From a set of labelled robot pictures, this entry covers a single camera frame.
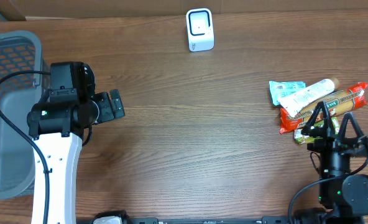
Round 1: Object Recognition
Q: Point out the green tea drink pouch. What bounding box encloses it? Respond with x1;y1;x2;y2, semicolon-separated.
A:
293;117;340;144

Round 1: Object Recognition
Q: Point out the white barcode scanner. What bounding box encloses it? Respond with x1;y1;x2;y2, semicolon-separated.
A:
186;8;214;52

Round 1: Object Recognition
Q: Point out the teal snack packet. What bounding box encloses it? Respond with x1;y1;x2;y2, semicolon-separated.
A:
269;81;306;106

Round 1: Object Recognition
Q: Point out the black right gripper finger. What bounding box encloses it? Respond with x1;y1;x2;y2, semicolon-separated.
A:
338;111;366;146
301;100;337;139

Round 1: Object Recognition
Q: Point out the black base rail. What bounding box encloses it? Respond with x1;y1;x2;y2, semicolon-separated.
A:
75;216;297;224

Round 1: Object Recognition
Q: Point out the white tube with gold cap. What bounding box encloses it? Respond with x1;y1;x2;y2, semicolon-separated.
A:
279;77;340;117

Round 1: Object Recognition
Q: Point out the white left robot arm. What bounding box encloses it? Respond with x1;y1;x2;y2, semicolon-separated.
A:
27;62;125;223

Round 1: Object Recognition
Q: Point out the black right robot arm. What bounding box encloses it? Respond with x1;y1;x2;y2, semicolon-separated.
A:
288;101;368;224

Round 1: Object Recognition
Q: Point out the orange biscuit pack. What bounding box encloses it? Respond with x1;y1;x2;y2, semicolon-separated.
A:
279;82;368;134

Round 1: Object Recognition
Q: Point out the grey plastic basket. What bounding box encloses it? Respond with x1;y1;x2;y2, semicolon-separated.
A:
0;30;51;200

